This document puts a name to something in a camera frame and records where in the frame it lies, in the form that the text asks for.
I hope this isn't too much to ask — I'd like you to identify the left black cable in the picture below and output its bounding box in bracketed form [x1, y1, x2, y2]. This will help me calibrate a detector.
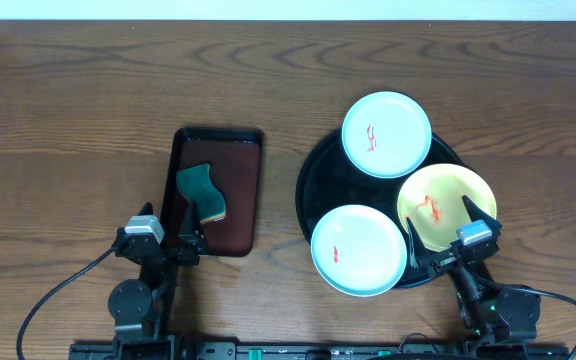
[16, 245, 119, 360]

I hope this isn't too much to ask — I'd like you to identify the round black tray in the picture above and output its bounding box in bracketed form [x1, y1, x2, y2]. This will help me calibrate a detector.
[295, 127, 469, 290]

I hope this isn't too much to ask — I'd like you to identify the yellow plate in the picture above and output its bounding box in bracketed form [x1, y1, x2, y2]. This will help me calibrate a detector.
[397, 164, 497, 252]

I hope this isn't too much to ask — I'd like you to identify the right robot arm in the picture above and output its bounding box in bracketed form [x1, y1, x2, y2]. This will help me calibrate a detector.
[405, 196, 541, 344]

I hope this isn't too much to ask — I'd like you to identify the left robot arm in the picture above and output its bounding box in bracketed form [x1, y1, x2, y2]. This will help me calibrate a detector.
[108, 203, 206, 359]

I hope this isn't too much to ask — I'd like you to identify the light blue plate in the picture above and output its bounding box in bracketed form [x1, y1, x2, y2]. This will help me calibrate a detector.
[341, 91, 432, 179]
[310, 205, 408, 297]

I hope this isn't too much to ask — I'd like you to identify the rectangular dark brown tray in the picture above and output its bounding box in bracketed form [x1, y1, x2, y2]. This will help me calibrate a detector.
[160, 127, 263, 257]

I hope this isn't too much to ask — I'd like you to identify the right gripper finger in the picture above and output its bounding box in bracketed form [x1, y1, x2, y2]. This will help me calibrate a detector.
[406, 217, 429, 270]
[461, 195, 502, 233]

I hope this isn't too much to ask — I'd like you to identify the green yellow sponge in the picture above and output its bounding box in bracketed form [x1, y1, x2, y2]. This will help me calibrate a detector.
[176, 163, 226, 224]

